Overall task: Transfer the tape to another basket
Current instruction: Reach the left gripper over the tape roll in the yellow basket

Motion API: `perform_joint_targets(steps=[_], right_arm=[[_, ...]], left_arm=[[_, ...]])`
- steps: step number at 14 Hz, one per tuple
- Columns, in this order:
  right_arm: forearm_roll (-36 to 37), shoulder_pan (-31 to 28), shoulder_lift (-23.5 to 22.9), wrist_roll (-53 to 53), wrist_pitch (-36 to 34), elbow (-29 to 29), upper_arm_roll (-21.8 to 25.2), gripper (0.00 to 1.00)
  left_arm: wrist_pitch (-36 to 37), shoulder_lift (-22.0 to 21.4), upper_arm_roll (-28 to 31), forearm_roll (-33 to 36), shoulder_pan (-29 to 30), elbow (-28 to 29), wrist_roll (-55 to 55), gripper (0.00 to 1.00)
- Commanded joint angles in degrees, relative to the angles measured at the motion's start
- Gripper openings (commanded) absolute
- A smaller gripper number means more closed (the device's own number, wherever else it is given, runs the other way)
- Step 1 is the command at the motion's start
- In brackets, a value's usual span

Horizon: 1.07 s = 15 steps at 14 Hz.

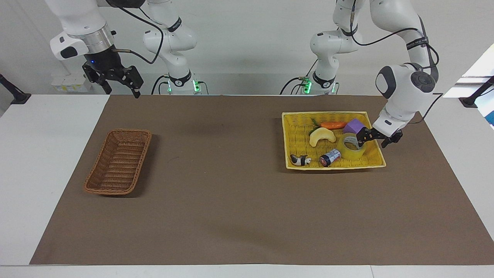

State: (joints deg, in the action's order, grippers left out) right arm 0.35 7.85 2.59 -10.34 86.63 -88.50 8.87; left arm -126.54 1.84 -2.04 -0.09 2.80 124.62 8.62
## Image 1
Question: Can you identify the black stand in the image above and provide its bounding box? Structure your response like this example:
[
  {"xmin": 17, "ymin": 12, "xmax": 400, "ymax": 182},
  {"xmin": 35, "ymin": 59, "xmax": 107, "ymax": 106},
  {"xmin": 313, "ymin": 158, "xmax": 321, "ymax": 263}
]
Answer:
[
  {"xmin": 0, "ymin": 73, "xmax": 32, "ymax": 105},
  {"xmin": 458, "ymin": 76, "xmax": 494, "ymax": 108}
]

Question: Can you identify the purple cube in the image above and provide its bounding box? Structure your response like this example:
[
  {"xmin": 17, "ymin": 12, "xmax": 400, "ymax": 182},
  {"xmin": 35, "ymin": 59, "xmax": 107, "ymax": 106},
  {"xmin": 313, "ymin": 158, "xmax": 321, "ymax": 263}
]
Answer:
[{"xmin": 343, "ymin": 119, "xmax": 367, "ymax": 136}]

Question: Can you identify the pale yellow toy banana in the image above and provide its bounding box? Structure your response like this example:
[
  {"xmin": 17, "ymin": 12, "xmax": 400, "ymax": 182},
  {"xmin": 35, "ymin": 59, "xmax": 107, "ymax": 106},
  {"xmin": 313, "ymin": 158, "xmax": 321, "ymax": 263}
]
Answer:
[{"xmin": 309, "ymin": 127, "xmax": 337, "ymax": 148}]

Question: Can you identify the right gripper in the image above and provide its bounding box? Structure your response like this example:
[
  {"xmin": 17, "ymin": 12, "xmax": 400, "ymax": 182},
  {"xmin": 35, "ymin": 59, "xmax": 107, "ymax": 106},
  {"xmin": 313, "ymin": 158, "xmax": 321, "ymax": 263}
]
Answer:
[{"xmin": 82, "ymin": 45, "xmax": 144, "ymax": 99}]

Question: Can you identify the black cable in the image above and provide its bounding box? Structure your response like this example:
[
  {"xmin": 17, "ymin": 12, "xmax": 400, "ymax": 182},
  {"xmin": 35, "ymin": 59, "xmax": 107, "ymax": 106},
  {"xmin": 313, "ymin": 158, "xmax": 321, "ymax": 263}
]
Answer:
[
  {"xmin": 151, "ymin": 74, "xmax": 171, "ymax": 95},
  {"xmin": 106, "ymin": 0, "xmax": 166, "ymax": 65},
  {"xmin": 280, "ymin": 58, "xmax": 319, "ymax": 95},
  {"xmin": 349, "ymin": 0, "xmax": 444, "ymax": 125}
]

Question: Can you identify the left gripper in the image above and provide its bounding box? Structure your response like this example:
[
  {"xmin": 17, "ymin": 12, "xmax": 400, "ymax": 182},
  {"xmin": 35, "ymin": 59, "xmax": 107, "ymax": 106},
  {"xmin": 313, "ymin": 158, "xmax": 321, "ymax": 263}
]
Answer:
[{"xmin": 357, "ymin": 127, "xmax": 404, "ymax": 149}]

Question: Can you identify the small metal can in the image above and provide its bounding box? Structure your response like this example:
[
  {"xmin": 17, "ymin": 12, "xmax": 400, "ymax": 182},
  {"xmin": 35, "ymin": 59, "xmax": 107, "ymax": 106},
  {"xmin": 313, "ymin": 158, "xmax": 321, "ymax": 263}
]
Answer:
[{"xmin": 319, "ymin": 149, "xmax": 342, "ymax": 168}]

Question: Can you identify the brown wicker basket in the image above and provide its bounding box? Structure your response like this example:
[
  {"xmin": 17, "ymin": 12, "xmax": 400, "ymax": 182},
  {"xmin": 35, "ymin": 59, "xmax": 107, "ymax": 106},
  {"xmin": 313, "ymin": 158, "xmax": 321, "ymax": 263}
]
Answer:
[{"xmin": 84, "ymin": 129, "xmax": 152, "ymax": 196}]

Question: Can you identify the clear tape roll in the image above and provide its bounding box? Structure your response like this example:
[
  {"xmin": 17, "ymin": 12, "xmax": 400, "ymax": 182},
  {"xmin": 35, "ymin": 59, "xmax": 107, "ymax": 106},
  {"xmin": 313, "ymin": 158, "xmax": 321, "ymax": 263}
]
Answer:
[{"xmin": 342, "ymin": 132, "xmax": 367, "ymax": 160}]

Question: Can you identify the orange toy carrot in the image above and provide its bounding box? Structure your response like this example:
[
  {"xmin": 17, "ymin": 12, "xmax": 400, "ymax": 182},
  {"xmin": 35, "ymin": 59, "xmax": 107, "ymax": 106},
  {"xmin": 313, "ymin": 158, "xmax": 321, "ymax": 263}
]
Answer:
[{"xmin": 312, "ymin": 119, "xmax": 347, "ymax": 130}]

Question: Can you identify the yellow woven basket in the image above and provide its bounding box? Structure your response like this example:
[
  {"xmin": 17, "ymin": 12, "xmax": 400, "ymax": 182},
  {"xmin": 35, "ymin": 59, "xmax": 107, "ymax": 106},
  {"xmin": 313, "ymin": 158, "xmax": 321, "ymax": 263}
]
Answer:
[{"xmin": 281, "ymin": 111, "xmax": 387, "ymax": 171}]

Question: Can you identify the black white cow figurine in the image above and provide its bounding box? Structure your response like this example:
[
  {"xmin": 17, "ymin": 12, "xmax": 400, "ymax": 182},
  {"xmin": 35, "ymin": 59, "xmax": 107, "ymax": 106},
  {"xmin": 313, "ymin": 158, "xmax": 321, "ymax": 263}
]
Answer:
[{"xmin": 289, "ymin": 154, "xmax": 313, "ymax": 167}]

